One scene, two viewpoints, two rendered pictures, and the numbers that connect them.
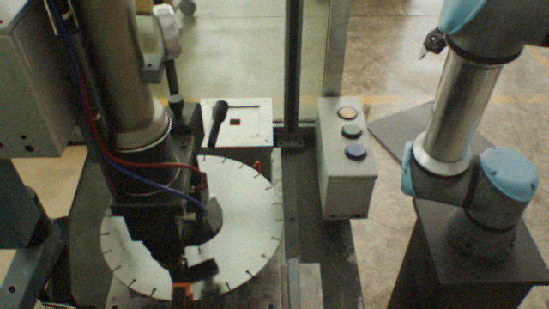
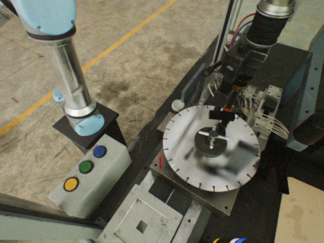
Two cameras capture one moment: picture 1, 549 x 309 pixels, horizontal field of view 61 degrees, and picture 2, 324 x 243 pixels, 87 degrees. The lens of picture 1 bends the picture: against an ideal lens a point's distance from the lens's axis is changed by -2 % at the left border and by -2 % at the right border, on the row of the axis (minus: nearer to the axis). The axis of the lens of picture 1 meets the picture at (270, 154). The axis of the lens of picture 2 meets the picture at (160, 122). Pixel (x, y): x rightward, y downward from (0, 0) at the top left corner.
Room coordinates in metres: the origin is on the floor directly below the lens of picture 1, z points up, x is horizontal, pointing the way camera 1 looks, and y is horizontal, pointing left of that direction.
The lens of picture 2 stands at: (0.86, 0.16, 1.49)
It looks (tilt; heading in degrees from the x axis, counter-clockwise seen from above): 56 degrees down; 215
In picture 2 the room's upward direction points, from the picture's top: 3 degrees counter-clockwise
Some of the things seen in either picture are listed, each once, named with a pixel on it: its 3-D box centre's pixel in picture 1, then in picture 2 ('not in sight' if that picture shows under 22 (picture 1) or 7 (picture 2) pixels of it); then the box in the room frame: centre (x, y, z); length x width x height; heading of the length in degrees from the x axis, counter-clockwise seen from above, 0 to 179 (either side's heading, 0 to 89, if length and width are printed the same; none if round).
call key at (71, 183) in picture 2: (346, 115); (72, 184); (0.91, -0.19, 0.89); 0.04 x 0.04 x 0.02
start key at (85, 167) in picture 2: (351, 132); (86, 167); (0.84, -0.19, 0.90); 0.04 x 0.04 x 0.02
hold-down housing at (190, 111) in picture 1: (185, 157); (229, 76); (0.47, 0.12, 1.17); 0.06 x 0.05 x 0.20; 171
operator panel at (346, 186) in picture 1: (341, 155); (96, 175); (0.84, -0.18, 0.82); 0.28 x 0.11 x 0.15; 0
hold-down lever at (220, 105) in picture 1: (205, 122); (218, 70); (0.50, 0.09, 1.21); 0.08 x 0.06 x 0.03; 0
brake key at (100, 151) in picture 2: (355, 153); (100, 151); (0.77, -0.19, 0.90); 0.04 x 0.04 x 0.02
